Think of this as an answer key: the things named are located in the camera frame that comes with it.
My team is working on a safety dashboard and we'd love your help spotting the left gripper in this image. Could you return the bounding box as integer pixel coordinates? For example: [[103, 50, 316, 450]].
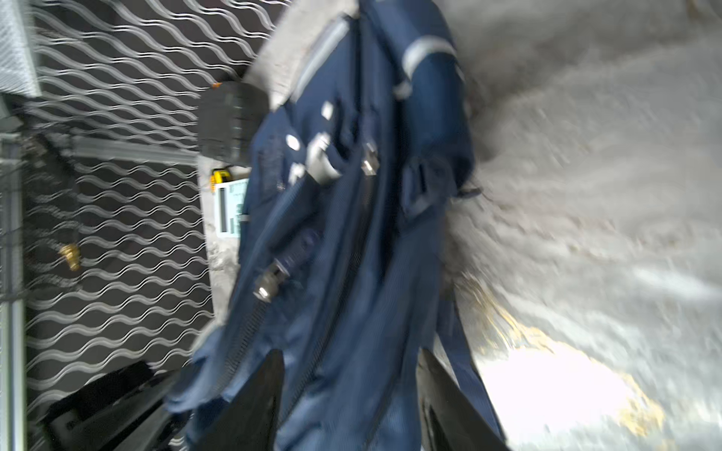
[[39, 361, 186, 450]]

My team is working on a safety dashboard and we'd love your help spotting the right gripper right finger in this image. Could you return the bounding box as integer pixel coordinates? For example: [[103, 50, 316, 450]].
[[417, 349, 508, 450]]

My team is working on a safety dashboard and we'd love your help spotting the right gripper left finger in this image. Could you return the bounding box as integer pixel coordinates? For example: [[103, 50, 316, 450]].
[[191, 350, 285, 451]]

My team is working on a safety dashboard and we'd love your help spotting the navy blue backpack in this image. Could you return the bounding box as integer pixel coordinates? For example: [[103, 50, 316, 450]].
[[165, 1, 506, 450]]

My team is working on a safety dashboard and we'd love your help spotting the black zippered case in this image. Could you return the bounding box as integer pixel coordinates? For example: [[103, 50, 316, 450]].
[[197, 81, 269, 167]]

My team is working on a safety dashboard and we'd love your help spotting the teal calculator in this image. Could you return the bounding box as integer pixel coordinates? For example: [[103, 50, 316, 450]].
[[214, 179, 249, 238]]

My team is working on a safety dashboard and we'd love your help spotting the yellow black tape measure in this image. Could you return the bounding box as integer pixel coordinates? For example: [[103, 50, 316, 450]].
[[210, 168, 233, 193]]

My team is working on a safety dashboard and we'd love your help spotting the black wire basket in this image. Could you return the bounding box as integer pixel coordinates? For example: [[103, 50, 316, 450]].
[[1, 133, 82, 303]]

